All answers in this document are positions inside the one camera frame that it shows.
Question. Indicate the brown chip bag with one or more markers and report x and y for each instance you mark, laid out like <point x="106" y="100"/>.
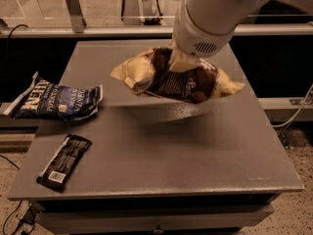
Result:
<point x="148" y="73"/>

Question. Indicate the blue potato chip bag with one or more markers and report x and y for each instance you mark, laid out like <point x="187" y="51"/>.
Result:
<point x="48" y="100"/>

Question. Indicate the black snack bar wrapper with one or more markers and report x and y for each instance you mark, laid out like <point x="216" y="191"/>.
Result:
<point x="59" y="169"/>

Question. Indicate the metal railing frame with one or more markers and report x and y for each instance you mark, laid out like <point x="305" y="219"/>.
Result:
<point x="101" y="16"/>

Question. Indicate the grey table with drawer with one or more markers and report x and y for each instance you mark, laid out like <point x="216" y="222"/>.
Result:
<point x="156" y="165"/>

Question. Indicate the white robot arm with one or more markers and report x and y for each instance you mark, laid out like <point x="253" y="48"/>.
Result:
<point x="203" y="27"/>

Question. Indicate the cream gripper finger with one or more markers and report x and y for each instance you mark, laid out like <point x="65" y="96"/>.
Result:
<point x="180" y="61"/>

